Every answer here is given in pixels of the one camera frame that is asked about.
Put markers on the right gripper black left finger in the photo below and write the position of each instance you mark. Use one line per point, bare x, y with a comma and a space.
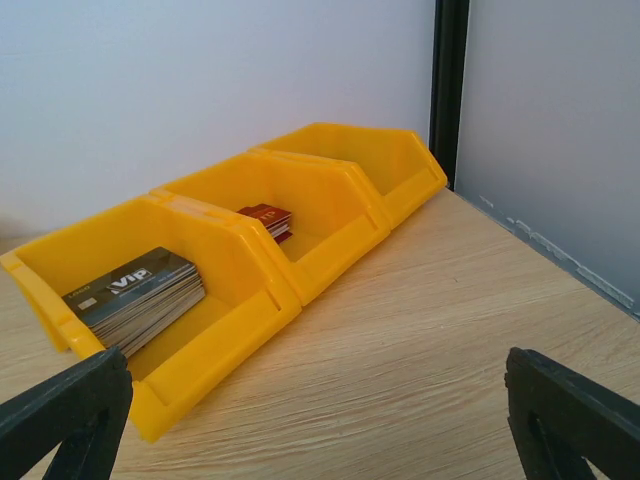
79, 413

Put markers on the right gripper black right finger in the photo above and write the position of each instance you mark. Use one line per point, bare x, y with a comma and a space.
564, 424

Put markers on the grey VIP card stack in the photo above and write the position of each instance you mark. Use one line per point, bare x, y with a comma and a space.
132, 304

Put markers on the red card stack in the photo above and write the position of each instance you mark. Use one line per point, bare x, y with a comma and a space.
274, 219

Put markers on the yellow bin near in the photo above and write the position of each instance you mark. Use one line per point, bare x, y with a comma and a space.
246, 299

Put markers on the yellow bin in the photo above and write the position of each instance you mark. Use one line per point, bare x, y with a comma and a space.
246, 299
332, 222
394, 167

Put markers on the yellow bin far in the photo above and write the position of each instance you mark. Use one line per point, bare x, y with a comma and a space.
394, 167

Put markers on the yellow bin middle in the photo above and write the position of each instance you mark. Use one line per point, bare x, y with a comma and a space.
332, 222

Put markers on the black frame post right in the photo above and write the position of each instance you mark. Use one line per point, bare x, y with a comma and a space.
449, 50

